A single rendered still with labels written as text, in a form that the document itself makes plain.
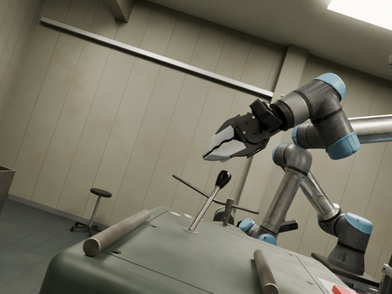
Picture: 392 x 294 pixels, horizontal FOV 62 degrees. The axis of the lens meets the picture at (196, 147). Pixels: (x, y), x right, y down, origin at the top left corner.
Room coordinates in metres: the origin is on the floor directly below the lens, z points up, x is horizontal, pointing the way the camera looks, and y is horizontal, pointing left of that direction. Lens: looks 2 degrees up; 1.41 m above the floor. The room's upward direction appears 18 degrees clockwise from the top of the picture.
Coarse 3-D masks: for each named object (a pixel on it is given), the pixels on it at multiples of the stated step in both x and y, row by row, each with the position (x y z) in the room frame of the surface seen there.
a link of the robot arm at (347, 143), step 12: (324, 120) 0.73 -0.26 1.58; (336, 120) 0.72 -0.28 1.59; (348, 120) 0.74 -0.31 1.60; (312, 132) 0.80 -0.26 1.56; (324, 132) 0.74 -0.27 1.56; (336, 132) 0.73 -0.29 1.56; (348, 132) 0.73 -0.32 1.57; (312, 144) 0.82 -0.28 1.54; (324, 144) 0.76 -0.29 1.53; (336, 144) 0.73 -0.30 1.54; (348, 144) 0.73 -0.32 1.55; (336, 156) 0.75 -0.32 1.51
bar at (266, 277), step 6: (258, 252) 0.63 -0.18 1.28; (258, 258) 0.58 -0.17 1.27; (264, 258) 0.58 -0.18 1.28; (258, 264) 0.55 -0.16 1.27; (264, 264) 0.54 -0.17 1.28; (258, 270) 0.53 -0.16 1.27; (264, 270) 0.51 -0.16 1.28; (270, 270) 0.52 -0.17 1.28; (258, 276) 0.52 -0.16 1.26; (264, 276) 0.48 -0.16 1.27; (270, 276) 0.48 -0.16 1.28; (264, 282) 0.46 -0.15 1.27; (270, 282) 0.45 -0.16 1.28; (264, 288) 0.45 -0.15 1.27; (270, 288) 0.45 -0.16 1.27; (276, 288) 0.45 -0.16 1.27
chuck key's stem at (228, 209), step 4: (228, 200) 1.05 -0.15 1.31; (232, 200) 1.05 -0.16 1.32; (228, 204) 1.05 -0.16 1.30; (228, 208) 1.05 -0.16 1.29; (224, 212) 1.06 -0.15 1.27; (228, 212) 1.05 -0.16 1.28; (224, 216) 1.05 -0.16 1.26; (228, 216) 1.05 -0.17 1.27; (224, 220) 1.05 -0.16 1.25; (224, 224) 1.05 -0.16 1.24
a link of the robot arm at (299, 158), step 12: (288, 156) 1.38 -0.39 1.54; (300, 156) 1.34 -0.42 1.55; (288, 168) 1.35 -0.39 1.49; (300, 168) 1.33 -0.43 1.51; (288, 180) 1.34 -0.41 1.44; (300, 180) 1.35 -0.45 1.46; (276, 192) 1.36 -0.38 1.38; (288, 192) 1.33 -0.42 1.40; (276, 204) 1.34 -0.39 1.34; (288, 204) 1.34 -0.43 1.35; (264, 216) 1.37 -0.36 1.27; (276, 216) 1.33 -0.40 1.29; (264, 228) 1.34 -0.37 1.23; (276, 228) 1.33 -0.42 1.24; (264, 240) 1.30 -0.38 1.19
